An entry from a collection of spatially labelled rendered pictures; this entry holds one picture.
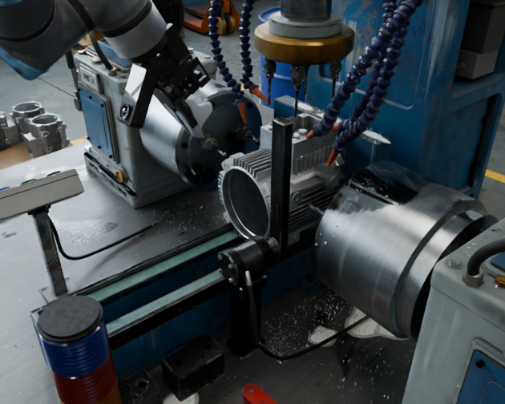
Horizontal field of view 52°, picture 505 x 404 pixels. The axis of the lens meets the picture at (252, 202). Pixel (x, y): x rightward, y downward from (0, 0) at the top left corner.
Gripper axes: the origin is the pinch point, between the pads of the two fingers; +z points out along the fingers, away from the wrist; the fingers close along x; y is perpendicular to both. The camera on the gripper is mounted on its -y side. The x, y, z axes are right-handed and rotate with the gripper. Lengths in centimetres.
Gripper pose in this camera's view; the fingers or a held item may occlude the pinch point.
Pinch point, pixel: (194, 135)
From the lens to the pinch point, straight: 96.3
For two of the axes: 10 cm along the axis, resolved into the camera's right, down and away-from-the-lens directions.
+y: 6.8, -7.1, 1.9
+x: -6.2, -4.2, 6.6
